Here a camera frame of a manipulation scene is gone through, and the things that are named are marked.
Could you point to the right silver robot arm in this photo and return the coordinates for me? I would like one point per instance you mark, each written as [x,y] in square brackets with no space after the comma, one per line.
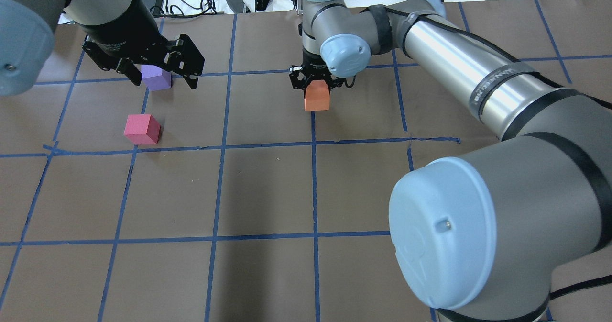
[477,236]

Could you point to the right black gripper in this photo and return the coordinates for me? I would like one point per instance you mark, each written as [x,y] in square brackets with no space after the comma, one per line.
[311,69]

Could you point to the red foam cube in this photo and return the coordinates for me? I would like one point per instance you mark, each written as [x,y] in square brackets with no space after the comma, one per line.
[142,129]

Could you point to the purple foam cube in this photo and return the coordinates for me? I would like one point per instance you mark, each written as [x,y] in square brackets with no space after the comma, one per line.
[156,78]

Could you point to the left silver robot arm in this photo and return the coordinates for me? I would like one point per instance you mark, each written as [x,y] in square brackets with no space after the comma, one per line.
[28,34]

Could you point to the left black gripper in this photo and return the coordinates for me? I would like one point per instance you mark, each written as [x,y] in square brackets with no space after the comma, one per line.
[125,31]

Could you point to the orange foam cube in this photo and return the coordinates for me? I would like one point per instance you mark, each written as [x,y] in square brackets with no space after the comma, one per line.
[317,96]

